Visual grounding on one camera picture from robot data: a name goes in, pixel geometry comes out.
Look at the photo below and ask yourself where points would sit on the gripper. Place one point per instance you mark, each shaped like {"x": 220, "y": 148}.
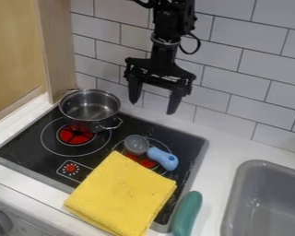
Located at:
{"x": 162, "y": 66}

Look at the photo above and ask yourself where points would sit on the toy stove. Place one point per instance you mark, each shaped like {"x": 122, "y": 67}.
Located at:
{"x": 100, "y": 144}

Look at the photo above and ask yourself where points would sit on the blue measuring scoop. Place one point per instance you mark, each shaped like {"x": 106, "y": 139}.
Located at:
{"x": 152, "y": 152}

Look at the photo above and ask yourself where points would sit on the silver pot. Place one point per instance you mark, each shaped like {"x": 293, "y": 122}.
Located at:
{"x": 90, "y": 109}

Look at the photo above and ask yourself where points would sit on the yellow cloth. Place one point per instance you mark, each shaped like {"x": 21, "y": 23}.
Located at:
{"x": 121, "y": 193}

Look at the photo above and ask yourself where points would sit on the green toy cucumber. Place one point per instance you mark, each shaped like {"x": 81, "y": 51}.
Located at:
{"x": 186, "y": 213}

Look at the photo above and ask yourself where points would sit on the toy sink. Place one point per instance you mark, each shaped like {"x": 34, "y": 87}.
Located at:
{"x": 265, "y": 199}

